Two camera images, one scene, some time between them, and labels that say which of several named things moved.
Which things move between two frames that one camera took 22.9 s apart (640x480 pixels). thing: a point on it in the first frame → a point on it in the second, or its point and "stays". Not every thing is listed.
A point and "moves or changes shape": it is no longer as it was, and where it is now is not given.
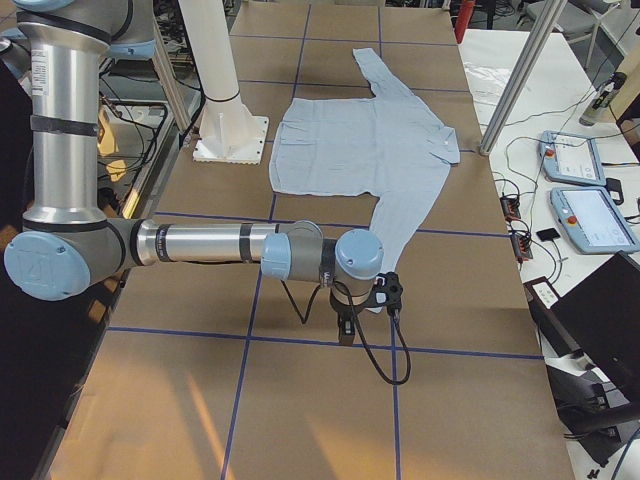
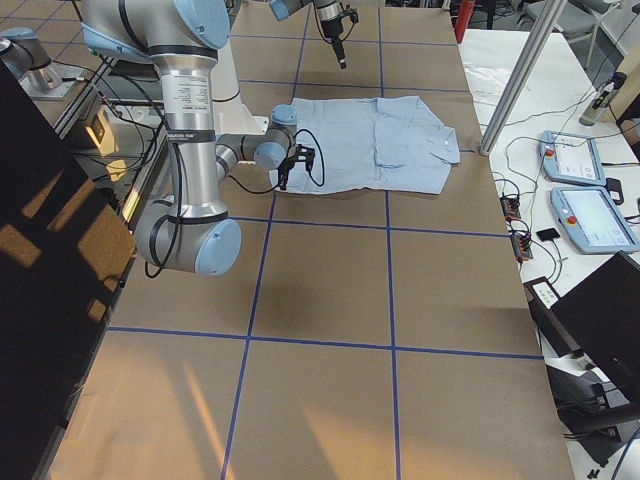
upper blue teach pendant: (570, 158) stays
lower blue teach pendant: (592, 221) stays
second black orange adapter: (521, 248) stays
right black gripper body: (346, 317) → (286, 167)
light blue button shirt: (387, 145) moves or changes shape
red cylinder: (462, 19) stays
